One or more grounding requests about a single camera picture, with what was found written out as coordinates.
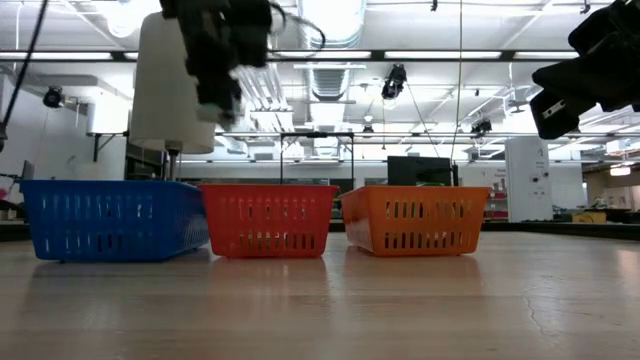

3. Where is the red plastic basket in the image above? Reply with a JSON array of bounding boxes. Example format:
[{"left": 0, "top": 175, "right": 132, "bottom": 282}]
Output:
[{"left": 198, "top": 183, "right": 340, "bottom": 260}]

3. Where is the black hanging cable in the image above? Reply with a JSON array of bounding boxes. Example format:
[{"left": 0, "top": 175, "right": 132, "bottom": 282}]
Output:
[{"left": 0, "top": 0, "right": 50, "bottom": 151}]

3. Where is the ceiling light strip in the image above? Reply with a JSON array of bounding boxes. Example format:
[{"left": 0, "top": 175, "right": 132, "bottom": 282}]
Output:
[
  {"left": 0, "top": 51, "right": 114, "bottom": 61},
  {"left": 384, "top": 50, "right": 503, "bottom": 60}
]

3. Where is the silver lamp pole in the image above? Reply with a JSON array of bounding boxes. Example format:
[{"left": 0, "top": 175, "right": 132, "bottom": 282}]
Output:
[{"left": 167, "top": 147, "right": 181, "bottom": 182}]

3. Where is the silver ventilation duct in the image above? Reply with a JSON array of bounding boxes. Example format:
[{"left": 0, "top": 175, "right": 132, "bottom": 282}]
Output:
[{"left": 297, "top": 0, "right": 369, "bottom": 101}]

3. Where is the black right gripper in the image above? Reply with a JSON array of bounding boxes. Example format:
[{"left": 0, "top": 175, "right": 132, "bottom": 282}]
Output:
[{"left": 530, "top": 29, "right": 640, "bottom": 114}]

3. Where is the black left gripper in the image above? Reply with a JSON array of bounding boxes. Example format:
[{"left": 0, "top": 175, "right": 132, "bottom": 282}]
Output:
[{"left": 159, "top": 0, "right": 275, "bottom": 126}]

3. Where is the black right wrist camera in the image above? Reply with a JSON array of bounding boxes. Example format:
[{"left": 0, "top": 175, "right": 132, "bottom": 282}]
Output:
[{"left": 528, "top": 89, "right": 597, "bottom": 141}]

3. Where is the white cabinet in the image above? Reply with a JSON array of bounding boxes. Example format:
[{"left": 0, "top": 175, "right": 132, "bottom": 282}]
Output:
[{"left": 504, "top": 136, "right": 554, "bottom": 223}]

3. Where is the black monitor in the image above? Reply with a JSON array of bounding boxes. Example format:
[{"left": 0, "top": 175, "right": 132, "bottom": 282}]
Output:
[{"left": 387, "top": 155, "right": 459, "bottom": 188}]

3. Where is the yellow box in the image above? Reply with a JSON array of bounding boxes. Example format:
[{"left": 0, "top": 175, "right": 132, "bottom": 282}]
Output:
[{"left": 571, "top": 210, "right": 609, "bottom": 224}]

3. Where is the white lamp shade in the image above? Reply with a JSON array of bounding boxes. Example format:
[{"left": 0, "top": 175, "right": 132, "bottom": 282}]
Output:
[{"left": 128, "top": 10, "right": 217, "bottom": 155}]

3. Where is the thin hanging cable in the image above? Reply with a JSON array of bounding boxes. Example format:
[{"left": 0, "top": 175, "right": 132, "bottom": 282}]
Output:
[{"left": 449, "top": 0, "right": 464, "bottom": 161}]

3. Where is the orange plastic basket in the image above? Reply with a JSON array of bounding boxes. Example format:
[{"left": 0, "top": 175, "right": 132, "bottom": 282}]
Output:
[{"left": 338, "top": 185, "right": 492, "bottom": 258}]

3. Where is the blue plastic basket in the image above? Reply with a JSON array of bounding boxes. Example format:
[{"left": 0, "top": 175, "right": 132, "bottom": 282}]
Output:
[{"left": 18, "top": 179, "right": 210, "bottom": 263}]

